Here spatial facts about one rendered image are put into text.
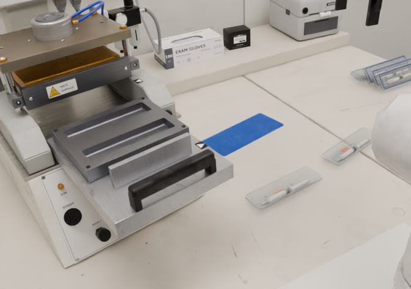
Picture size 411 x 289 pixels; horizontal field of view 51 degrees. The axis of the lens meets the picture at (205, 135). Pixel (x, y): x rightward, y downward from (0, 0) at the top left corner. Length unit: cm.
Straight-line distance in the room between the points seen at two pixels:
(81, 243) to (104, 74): 35
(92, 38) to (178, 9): 83
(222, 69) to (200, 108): 21
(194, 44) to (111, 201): 95
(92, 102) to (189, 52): 56
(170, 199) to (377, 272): 40
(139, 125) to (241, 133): 47
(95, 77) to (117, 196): 33
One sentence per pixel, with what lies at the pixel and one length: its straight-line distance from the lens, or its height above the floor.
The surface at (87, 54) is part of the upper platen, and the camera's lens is 99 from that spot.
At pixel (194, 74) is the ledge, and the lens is 146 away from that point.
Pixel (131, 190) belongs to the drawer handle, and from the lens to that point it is 63.
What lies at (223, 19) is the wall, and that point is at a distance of 182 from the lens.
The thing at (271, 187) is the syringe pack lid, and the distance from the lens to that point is 98.
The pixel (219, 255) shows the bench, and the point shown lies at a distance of 87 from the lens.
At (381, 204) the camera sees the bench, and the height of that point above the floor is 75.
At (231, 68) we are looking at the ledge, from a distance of 151.
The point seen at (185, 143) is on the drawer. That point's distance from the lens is 73.
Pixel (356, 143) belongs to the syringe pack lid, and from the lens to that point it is 115.
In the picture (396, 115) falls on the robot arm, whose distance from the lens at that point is 54.
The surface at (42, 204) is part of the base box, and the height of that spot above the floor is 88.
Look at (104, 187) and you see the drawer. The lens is 71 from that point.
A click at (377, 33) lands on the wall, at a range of 245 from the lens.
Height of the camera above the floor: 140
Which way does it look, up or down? 32 degrees down
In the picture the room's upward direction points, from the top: 4 degrees counter-clockwise
